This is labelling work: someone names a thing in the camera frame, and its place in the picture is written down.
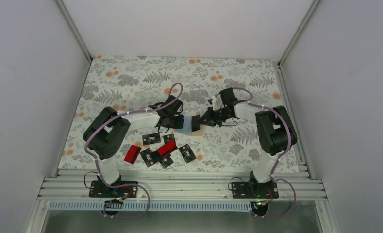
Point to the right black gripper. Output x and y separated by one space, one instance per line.
208 115

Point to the red card centre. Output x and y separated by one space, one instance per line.
166 149

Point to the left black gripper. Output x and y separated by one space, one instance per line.
179 124

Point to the black VIP card lower-left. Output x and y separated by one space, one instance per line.
148 157

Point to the grey cable duct strip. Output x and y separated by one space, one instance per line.
159 205

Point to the black card right of pile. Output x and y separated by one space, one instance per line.
187 153

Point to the floral table mat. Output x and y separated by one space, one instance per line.
129 83

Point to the black VIP card top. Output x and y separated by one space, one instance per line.
152 138

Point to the aluminium rail frame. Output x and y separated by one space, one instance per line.
167 185

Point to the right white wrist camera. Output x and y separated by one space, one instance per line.
214 103

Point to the black card small top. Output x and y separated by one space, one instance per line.
169 137

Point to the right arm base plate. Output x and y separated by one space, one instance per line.
248 190

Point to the red card left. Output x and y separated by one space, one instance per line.
132 154

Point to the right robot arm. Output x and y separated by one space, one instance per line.
275 129

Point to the red card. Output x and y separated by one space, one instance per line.
132 154
166 149

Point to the black card bottom centre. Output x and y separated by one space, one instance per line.
166 162

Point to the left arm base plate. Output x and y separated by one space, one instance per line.
99 190

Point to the plain black card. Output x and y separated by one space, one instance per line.
195 123

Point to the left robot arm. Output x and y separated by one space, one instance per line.
104 136

